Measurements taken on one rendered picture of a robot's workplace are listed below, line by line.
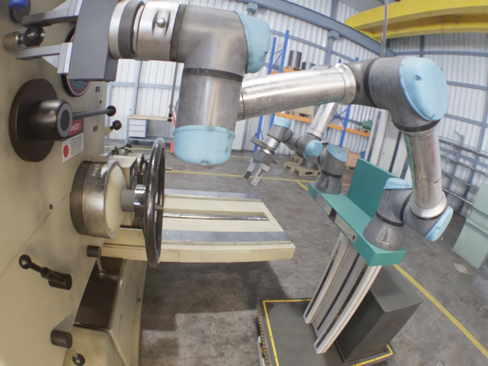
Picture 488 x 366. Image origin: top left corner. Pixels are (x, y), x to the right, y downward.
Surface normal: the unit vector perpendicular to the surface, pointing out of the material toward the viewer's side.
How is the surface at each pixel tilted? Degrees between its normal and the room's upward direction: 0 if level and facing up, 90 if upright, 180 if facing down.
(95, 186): 48
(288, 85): 67
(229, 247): 0
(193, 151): 93
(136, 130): 90
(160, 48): 132
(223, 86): 90
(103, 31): 90
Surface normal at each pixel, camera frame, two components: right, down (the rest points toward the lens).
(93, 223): 0.22, 0.47
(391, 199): -0.94, -0.05
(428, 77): 0.22, 0.27
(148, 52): 0.00, 0.98
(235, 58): 0.69, 0.33
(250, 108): 0.33, 0.67
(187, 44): 0.11, 0.81
